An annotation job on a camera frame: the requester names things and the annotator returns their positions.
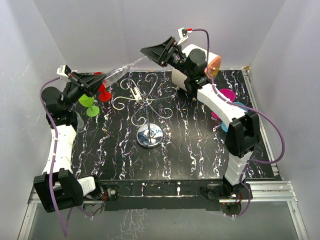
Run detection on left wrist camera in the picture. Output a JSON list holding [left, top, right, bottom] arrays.
[[56, 64, 73, 81]]

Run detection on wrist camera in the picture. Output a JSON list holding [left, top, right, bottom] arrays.
[[56, 64, 73, 81], [177, 27, 188, 46]]

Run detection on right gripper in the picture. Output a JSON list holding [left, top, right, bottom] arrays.
[[141, 37, 193, 78]]

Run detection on white cylindrical stool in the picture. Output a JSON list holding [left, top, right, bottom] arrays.
[[171, 44, 222, 91]]

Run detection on red wine glass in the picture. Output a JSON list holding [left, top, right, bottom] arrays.
[[98, 77, 112, 102]]

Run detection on green wine glass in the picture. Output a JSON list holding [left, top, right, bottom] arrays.
[[78, 94, 100, 117]]

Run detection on small white clip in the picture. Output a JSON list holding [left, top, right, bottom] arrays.
[[130, 87, 142, 101]]

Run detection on pink wine glass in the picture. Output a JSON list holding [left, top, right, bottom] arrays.
[[211, 88, 236, 119]]

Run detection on cyan wine glass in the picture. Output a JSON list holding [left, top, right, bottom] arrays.
[[221, 101, 248, 133]]

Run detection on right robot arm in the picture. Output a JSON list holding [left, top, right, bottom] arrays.
[[140, 36, 261, 199]]

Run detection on black base frame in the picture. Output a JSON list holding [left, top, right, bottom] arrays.
[[85, 180, 253, 215]]

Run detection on chrome wine glass rack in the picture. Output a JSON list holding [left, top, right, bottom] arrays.
[[112, 73, 178, 149]]

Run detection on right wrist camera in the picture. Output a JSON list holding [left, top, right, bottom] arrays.
[[177, 27, 188, 46]]

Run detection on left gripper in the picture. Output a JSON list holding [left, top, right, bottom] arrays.
[[62, 72, 107, 110]]

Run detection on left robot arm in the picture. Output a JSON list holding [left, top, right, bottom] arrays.
[[33, 72, 105, 213]]

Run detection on clear champagne flute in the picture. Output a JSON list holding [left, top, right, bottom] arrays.
[[102, 56, 147, 88]]

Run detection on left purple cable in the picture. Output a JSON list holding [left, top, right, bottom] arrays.
[[39, 76, 101, 238]]

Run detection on clear tumbler glass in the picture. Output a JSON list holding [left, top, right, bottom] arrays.
[[76, 112, 85, 133]]

